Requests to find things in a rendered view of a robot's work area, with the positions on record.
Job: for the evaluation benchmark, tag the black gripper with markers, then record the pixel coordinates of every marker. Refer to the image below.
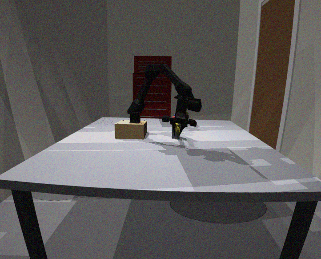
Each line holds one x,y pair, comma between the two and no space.
166,118

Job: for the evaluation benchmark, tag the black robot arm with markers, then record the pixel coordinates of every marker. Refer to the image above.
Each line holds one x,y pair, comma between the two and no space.
185,97

